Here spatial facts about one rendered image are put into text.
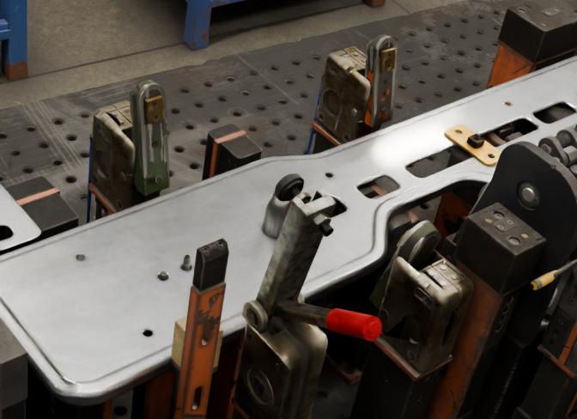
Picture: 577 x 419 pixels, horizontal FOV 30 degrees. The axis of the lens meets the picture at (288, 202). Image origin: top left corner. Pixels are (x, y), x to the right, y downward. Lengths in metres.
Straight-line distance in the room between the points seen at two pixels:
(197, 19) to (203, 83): 1.37
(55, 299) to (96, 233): 0.11
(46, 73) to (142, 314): 2.20
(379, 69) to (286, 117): 0.54
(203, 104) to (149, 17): 1.65
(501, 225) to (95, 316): 0.43
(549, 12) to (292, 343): 0.89
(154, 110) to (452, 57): 1.10
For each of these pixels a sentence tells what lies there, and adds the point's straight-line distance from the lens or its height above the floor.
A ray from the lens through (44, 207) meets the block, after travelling 1.27.
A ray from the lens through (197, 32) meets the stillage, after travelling 3.39.
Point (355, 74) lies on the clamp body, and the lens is 1.45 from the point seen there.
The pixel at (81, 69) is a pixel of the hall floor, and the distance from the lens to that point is 3.30.
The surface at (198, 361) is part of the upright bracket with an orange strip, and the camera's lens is 0.99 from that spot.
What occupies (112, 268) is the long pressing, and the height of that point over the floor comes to 1.00.
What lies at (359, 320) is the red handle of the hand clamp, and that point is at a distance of 0.95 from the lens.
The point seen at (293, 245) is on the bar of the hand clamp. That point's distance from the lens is 0.96.
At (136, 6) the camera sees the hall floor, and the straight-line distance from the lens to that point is 3.63.
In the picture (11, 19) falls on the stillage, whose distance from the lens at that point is 3.12.
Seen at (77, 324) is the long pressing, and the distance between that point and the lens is 1.11.
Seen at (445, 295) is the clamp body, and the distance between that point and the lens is 1.11.
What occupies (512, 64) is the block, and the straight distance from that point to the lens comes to 1.77.
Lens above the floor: 1.80
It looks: 39 degrees down
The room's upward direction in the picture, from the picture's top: 11 degrees clockwise
